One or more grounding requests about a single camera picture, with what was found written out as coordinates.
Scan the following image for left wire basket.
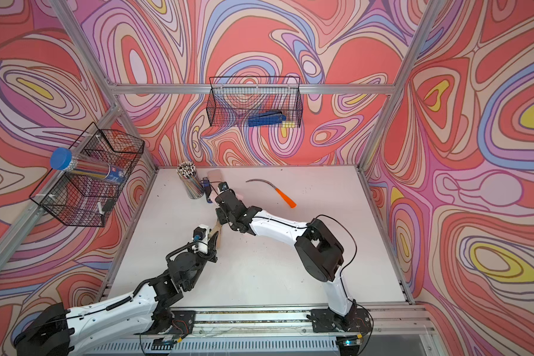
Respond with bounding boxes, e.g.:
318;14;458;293
29;123;145;227

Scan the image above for blue black stapler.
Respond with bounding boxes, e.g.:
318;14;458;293
201;177;213;204

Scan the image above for yellow block in basket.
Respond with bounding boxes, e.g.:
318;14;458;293
280;122;296;128

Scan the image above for pencil cup on table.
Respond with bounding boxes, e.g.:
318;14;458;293
177;162;204;200

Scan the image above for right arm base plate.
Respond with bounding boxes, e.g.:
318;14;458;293
306;308;372;335

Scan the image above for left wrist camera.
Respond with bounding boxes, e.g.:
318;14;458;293
193;225;209;246

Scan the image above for wooden handled sickle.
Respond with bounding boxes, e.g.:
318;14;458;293
210;224;223;250
209;220;222;241

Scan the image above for back wire basket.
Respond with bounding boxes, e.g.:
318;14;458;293
206;76;303;128

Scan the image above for pink eraser block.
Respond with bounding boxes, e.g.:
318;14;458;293
207;169;225;183

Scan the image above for blue capped pencil tube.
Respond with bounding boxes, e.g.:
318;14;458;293
50;148;125;185

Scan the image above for orange handled sickle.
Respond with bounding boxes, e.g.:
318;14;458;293
246;178;297;209

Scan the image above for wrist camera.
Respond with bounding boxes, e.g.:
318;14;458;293
218;182;229;193
193;225;209;246

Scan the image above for wire basket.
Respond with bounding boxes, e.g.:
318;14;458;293
206;76;303;128
29;123;145;227

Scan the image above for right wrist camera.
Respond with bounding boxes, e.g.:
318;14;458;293
218;182;229;193

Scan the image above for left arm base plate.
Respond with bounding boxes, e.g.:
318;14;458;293
140;309;196;336

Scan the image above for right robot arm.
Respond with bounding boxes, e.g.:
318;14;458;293
215;189;357;330

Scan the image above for blue tool in basket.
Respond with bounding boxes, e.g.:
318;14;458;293
247;111;287;127

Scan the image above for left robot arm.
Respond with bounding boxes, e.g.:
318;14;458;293
13;241;217;355

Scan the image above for aluminium front rail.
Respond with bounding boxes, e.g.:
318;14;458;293
81;306;448;355

